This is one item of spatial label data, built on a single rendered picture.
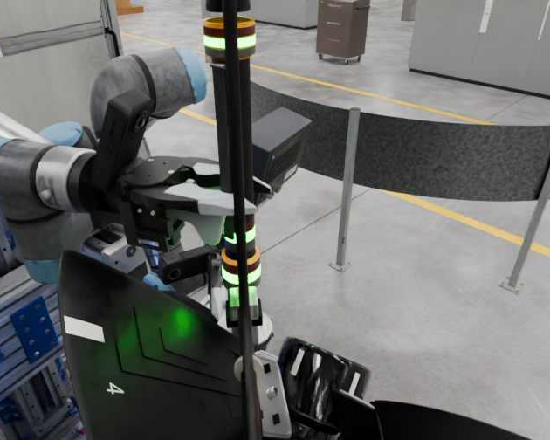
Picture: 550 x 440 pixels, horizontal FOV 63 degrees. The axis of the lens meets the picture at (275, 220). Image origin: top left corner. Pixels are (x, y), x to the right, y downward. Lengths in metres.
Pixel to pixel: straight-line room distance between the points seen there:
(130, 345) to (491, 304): 2.46
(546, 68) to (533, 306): 4.15
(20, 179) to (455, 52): 6.53
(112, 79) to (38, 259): 0.38
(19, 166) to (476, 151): 2.08
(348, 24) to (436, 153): 5.10
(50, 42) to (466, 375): 2.48
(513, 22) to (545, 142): 4.19
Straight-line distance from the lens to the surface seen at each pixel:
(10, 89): 2.42
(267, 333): 0.57
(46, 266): 0.65
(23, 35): 2.46
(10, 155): 0.60
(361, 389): 0.59
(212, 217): 0.45
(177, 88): 0.93
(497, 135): 2.37
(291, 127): 1.28
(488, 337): 2.54
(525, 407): 2.32
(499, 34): 6.63
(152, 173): 0.49
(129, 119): 0.46
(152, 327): 0.43
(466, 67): 6.83
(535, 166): 2.52
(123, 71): 0.89
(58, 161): 0.55
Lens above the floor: 1.68
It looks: 32 degrees down
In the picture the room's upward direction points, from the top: straight up
